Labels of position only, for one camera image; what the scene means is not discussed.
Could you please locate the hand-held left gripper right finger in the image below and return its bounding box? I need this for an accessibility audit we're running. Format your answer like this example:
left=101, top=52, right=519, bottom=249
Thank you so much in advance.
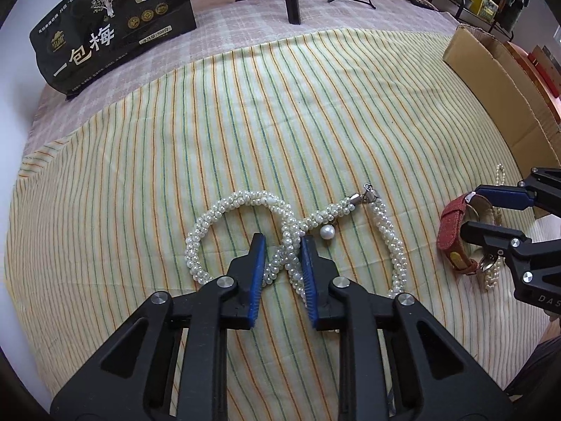
left=299, top=236, right=514, bottom=421

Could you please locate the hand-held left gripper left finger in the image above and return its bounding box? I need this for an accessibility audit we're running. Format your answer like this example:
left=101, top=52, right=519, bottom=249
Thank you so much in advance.
left=50, top=233, right=267, bottom=421

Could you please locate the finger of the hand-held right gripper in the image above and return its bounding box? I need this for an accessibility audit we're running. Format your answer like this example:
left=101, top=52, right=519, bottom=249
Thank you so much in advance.
left=470, top=167, right=561, bottom=220
left=460, top=221, right=561, bottom=316

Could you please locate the red strap wristwatch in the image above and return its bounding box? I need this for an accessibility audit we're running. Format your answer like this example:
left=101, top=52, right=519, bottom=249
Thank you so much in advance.
left=438, top=192, right=505, bottom=275

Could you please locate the twisted white pearl necklace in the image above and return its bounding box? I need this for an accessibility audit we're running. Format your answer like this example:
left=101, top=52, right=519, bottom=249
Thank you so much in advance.
left=185, top=183, right=406, bottom=307

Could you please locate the brown cardboard box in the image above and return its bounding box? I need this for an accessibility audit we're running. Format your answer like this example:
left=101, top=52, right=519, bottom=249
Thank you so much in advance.
left=442, top=24, right=561, bottom=177

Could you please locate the red book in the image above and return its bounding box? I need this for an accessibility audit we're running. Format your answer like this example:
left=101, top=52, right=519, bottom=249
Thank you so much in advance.
left=527, top=44, right=561, bottom=97

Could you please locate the orange round board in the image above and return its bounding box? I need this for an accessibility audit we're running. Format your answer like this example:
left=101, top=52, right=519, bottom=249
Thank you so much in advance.
left=503, top=41, right=561, bottom=124

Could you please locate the yellow striped cloth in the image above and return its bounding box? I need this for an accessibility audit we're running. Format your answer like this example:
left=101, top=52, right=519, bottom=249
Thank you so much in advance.
left=4, top=28, right=554, bottom=421

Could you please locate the yellow box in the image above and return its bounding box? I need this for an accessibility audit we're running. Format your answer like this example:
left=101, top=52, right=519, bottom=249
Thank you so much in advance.
left=466, top=0, right=501, bottom=21

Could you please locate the black printed gift box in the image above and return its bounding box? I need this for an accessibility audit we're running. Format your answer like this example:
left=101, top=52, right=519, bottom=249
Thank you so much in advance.
left=28, top=0, right=197, bottom=101

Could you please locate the thin pearl bracelet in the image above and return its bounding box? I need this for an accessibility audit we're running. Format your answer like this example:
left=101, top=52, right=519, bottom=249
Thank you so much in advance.
left=481, top=163, right=508, bottom=292

